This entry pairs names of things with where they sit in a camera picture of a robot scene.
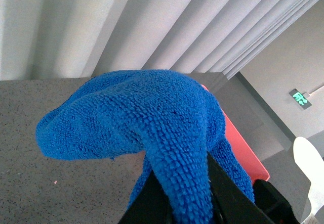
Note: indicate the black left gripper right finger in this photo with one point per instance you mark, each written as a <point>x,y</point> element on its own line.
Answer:
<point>230,205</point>

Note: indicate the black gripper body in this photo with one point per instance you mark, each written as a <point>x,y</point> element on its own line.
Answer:
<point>273,203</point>

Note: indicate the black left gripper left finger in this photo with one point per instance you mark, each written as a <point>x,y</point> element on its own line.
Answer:
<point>150,206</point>

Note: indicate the blue microfiber cloth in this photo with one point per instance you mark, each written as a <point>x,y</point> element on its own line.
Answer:
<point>168,115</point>

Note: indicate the pink plastic bin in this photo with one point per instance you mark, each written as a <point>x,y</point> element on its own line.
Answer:
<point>240,148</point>

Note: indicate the white rounded object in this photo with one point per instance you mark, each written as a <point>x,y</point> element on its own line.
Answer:
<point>308,159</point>

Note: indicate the green exit sign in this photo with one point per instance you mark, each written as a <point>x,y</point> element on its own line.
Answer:
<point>300,99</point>

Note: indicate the white pleated curtain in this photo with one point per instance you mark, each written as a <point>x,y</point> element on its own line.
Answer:
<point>42,39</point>

